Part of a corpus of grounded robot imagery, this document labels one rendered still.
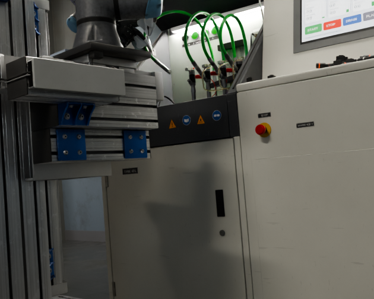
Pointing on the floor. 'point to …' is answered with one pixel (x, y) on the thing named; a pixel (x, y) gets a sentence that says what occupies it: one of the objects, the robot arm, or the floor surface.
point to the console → (316, 170)
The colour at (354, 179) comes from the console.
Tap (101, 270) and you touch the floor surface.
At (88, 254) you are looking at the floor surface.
